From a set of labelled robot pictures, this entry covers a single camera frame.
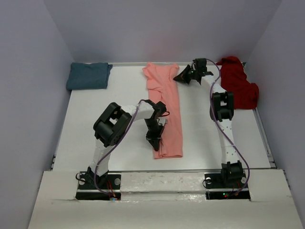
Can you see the pink t-shirt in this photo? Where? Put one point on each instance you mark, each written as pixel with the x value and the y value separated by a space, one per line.
pixel 162 88

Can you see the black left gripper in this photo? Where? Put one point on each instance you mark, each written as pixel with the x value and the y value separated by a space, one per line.
pixel 156 138

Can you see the white table edge rail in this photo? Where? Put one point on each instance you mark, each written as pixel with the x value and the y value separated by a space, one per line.
pixel 117 64

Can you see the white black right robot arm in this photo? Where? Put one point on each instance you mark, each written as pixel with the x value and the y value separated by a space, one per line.
pixel 221 112

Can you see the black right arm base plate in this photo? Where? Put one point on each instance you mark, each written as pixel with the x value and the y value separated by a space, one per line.
pixel 215 189

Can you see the crumpled red t-shirt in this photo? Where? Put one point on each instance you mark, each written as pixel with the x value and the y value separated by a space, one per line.
pixel 234 79

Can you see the folded teal t-shirt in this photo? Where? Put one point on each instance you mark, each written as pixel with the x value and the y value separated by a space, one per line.
pixel 88 76

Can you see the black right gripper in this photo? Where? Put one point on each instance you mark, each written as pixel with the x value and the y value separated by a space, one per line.
pixel 182 76

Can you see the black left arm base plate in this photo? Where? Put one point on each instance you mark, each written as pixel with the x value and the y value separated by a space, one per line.
pixel 110 188

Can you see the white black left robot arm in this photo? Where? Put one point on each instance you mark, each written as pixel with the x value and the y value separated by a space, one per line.
pixel 111 128

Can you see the aluminium front rail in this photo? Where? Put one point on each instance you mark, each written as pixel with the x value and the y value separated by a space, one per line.
pixel 161 171

